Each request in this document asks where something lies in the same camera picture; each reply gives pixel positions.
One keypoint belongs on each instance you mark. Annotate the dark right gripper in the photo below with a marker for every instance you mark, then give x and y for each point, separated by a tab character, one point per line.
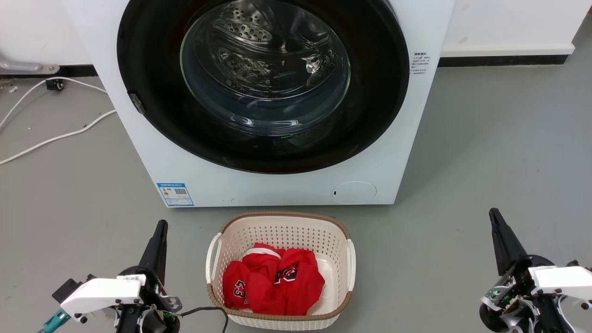
513	296

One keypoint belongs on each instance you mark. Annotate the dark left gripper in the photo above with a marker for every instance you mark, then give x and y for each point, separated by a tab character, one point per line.
155	303

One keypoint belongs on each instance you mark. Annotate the white front-load washing machine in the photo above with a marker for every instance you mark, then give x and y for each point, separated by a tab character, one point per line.
138	152

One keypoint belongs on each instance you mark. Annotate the round black glass washer door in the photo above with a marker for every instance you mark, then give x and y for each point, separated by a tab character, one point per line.
148	69

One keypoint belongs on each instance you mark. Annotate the blue energy label sticker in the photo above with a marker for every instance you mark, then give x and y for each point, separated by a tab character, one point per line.
175	194

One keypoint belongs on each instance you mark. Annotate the red basketball jersey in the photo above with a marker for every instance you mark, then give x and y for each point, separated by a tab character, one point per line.
273	284

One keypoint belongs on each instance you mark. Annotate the white plastic laundry basket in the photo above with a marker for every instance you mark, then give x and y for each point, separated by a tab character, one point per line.
282	229

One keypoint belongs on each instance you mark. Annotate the round white filter cover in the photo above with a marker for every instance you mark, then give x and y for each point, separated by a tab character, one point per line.
354	192

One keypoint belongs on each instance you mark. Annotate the small black caster wheel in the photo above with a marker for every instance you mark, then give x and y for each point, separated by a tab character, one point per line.
55	84

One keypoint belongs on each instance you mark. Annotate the white text warning sticker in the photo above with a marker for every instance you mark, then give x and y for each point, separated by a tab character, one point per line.
420	63

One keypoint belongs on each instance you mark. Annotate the steel perforated washer drum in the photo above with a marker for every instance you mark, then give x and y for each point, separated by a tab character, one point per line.
259	51

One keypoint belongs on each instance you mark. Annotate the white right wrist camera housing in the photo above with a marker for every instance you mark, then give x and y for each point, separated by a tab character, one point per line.
564	282

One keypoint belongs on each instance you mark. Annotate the grey metal floor bracket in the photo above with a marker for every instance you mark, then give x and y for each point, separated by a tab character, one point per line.
27	66

